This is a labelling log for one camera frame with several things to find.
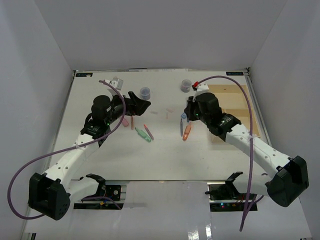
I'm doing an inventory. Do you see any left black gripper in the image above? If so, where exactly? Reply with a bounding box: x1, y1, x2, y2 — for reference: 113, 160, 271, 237
105, 91, 151, 126

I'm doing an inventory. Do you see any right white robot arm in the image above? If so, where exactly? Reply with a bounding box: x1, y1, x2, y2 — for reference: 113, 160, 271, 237
184, 92, 309, 207

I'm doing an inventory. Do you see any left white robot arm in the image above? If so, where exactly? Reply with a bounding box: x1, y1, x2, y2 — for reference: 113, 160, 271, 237
28, 91, 151, 221

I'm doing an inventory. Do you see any orange highlighter pen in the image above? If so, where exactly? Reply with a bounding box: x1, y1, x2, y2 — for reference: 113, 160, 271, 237
130, 116, 134, 130

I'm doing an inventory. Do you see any left clear clip jar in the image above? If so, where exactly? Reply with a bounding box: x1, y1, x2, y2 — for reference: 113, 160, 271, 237
140, 87, 151, 101

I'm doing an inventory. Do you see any clear clip jar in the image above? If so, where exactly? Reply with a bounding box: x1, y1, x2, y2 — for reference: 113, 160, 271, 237
140, 87, 151, 101
180, 79, 192, 93

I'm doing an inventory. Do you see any pink highlighter cap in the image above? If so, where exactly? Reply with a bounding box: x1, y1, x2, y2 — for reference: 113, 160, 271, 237
121, 118, 129, 127

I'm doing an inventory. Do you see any green highlighter pen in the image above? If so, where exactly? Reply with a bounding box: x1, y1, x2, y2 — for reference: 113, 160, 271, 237
134, 127, 152, 143

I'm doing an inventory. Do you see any pink highlighter pen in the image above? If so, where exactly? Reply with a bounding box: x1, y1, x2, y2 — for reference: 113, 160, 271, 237
143, 124, 154, 141

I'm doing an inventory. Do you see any right clear clip jar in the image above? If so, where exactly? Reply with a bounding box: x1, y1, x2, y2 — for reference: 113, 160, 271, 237
180, 79, 192, 93

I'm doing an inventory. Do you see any wooden compartment box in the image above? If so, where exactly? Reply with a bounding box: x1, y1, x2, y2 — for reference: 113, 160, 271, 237
208, 84, 261, 144

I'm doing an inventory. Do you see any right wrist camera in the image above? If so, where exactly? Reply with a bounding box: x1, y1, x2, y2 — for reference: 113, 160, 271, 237
192, 81, 209, 98

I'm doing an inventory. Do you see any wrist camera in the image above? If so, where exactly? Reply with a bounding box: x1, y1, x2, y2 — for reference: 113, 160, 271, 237
192, 81, 209, 98
105, 76, 124, 96

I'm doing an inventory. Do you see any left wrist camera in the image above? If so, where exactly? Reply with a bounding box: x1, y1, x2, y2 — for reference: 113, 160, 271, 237
105, 76, 124, 96

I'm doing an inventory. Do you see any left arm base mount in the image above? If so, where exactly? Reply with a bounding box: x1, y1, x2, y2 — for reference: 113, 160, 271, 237
70, 173, 126, 210

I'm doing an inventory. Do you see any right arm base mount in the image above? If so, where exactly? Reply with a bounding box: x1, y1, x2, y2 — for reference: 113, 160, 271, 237
204, 171, 247, 213

